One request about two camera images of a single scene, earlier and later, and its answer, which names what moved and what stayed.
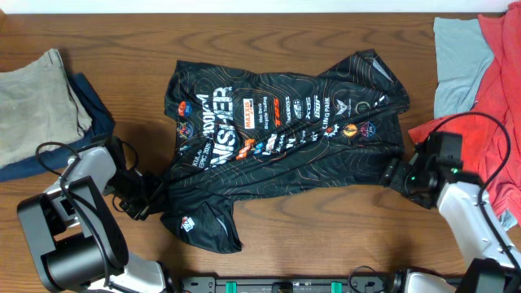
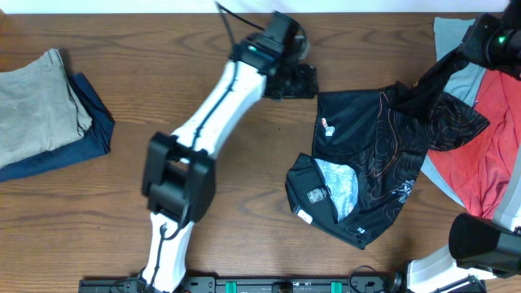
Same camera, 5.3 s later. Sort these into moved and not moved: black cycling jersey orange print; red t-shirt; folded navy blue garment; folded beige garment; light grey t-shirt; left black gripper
Moved: black cycling jersey orange print; left black gripper
Not moved: folded beige garment; folded navy blue garment; red t-shirt; light grey t-shirt
